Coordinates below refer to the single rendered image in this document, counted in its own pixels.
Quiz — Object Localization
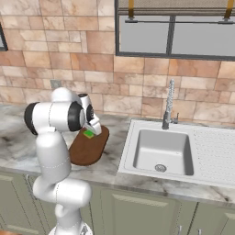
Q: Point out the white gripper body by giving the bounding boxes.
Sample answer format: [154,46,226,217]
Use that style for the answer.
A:
[83,117,103,136]

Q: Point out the green sponge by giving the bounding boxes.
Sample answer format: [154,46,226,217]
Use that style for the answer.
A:
[84,129,95,140]

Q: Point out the brown wooden cutting board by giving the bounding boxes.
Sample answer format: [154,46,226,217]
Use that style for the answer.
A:
[67,124,110,167]

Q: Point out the silver spring tap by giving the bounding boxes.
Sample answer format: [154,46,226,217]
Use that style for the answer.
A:
[161,78,180,130]

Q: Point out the dark framed window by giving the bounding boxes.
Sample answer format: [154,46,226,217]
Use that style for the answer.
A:
[114,0,235,62]

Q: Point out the white sink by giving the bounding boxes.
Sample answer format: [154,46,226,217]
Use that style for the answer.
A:
[117,118,235,188]

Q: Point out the woven window blind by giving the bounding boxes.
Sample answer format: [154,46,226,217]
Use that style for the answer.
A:
[117,0,235,17]

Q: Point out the grey wall socket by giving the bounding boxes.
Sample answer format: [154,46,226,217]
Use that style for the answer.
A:
[50,79,62,91]

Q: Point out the yellow blind strap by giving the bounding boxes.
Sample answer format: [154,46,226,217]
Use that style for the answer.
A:
[125,0,138,24]
[219,0,235,24]

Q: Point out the dark framed wall fitting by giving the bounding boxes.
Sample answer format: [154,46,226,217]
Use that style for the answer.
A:
[0,23,9,52]

